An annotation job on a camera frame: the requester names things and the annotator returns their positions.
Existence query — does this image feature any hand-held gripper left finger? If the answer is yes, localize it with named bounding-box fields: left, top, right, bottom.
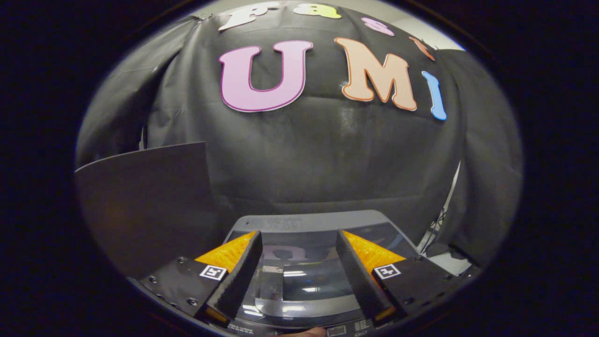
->
left=127, top=230, right=263, bottom=327

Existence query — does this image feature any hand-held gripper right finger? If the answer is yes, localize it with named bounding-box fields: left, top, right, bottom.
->
left=336, top=229, right=480, bottom=328

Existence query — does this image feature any dark glass washing machine lid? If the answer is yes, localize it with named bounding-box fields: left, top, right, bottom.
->
left=239, top=224, right=419, bottom=328

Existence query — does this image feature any grey washing machine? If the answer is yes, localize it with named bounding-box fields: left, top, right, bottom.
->
left=225, top=209, right=422, bottom=337

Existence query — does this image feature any black backdrop cloth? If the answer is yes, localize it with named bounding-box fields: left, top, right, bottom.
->
left=75, top=2, right=524, bottom=267

